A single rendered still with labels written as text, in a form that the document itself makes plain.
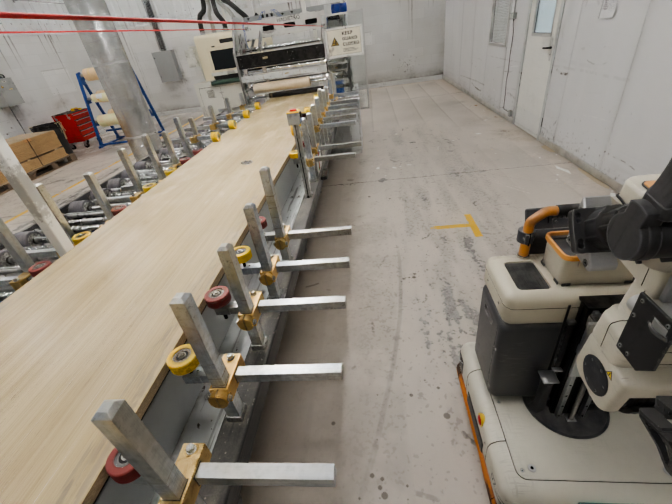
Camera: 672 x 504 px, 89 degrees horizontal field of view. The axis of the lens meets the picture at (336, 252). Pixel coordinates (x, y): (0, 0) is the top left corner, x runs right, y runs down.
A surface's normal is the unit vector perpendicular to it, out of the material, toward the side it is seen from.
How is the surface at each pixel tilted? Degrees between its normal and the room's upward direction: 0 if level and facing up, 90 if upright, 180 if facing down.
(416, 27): 90
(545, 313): 90
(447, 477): 0
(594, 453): 0
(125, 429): 90
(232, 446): 0
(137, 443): 90
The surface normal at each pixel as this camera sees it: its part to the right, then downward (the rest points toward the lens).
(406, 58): -0.07, 0.55
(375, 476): -0.13, -0.83
